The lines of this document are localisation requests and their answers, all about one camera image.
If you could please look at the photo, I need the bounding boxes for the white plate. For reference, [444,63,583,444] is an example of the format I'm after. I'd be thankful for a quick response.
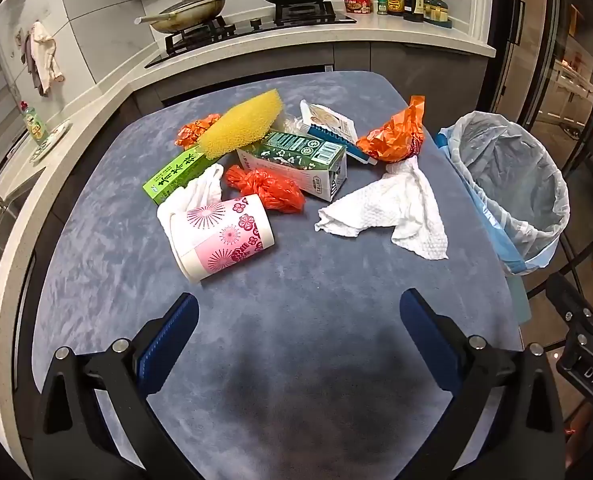
[29,120,72,163]

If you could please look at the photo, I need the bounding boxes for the glass pan lid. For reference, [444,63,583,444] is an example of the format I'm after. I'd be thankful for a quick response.
[164,0,226,15]

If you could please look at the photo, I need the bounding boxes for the small orange wrapper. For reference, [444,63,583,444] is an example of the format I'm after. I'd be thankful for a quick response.
[175,114,220,150]

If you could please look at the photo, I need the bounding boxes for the white flat packet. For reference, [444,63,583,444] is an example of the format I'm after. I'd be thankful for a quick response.
[299,99,379,166]

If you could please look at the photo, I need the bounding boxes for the blue-grey velvet tablecloth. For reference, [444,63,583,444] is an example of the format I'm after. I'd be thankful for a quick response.
[29,71,532,480]

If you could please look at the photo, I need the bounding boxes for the red plastic bag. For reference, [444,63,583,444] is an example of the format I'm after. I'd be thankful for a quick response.
[224,164,306,215]

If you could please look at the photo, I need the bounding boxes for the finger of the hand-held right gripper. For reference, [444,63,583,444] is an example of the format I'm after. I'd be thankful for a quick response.
[545,272,593,349]

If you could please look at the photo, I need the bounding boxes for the trash bin with plastic liner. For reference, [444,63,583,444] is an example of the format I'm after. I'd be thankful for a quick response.
[434,110,571,276]

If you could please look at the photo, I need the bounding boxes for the blue seasoning jar rack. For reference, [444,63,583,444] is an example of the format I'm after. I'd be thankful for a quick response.
[423,0,452,28]

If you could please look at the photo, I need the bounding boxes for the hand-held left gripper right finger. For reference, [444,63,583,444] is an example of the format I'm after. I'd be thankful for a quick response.
[399,287,565,480]

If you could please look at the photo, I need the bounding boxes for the green dish soap bottle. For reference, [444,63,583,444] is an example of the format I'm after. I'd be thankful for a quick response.
[20,102,47,146]

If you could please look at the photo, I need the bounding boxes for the green slim box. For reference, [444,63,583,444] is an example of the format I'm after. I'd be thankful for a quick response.
[142,147,224,206]

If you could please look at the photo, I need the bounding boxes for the pink flowered paper cup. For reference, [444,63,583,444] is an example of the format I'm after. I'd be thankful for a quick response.
[169,195,276,283]

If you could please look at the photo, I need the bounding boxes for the white embossed paper towel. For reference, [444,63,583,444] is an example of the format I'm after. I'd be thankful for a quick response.
[315,156,449,261]

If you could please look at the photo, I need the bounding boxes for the beige frying pan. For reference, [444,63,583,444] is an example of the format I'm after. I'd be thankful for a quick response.
[135,0,227,35]

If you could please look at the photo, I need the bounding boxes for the green milk carton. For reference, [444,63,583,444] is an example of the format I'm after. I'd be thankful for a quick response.
[236,131,348,203]

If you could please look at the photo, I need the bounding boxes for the grey hanging cloth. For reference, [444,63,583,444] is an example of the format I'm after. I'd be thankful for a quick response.
[21,35,52,96]

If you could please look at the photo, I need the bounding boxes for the clear plastic bag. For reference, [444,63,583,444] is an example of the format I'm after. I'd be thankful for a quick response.
[271,115,307,136]

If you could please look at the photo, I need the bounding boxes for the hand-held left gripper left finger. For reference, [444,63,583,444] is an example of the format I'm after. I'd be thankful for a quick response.
[31,291,200,480]

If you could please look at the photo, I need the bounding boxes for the white tissue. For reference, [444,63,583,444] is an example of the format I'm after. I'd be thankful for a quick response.
[156,162,226,241]

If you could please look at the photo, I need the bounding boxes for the yellow sponge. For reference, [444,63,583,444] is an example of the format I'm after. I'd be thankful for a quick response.
[197,87,284,162]

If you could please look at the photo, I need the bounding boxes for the black gas stove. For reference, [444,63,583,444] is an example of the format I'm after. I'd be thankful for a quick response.
[144,1,357,69]

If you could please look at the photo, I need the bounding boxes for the white pink hanging towel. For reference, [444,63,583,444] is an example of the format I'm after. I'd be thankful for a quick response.
[30,21,64,83]

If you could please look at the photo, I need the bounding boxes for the black framed glass door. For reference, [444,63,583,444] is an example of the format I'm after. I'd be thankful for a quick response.
[491,0,593,281]

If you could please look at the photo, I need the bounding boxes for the large orange plastic bag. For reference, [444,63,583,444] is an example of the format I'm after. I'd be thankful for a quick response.
[355,95,426,163]

